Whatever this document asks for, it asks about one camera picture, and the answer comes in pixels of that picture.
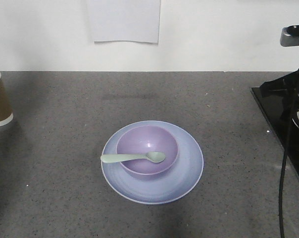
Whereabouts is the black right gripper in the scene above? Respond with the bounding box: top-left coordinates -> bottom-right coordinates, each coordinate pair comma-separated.
259,69 -> 299,109

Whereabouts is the pale green spoon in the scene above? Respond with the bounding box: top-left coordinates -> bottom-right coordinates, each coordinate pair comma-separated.
100,152 -> 166,163

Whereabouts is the purple bowl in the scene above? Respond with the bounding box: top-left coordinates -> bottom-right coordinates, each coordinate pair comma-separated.
116,125 -> 179,176

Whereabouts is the light blue plate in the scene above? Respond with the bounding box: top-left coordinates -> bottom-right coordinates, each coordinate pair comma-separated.
101,120 -> 203,204

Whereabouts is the black induction cooktop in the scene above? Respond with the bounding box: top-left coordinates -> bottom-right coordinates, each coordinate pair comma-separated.
251,87 -> 299,177

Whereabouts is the white paper sheet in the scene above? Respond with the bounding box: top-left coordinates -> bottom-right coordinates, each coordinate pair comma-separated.
87,0 -> 161,44

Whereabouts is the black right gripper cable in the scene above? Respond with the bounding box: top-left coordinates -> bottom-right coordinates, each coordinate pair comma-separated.
279,89 -> 299,238

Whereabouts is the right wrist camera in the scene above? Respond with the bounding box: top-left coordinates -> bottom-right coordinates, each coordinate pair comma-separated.
280,25 -> 299,47

